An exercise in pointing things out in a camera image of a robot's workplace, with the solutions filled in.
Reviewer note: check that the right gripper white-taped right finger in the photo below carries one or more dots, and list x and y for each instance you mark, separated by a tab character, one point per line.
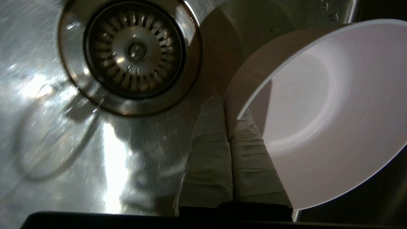
254	178

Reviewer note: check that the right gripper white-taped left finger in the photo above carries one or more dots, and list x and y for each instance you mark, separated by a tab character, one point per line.
208	165

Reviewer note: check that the pink bowl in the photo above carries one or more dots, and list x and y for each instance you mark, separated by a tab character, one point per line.
334	111

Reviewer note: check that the metal sink drain strainer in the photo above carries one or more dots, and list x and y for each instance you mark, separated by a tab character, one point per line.
136	51

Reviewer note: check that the stainless steel sink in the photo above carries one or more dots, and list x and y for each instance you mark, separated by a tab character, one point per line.
47	143

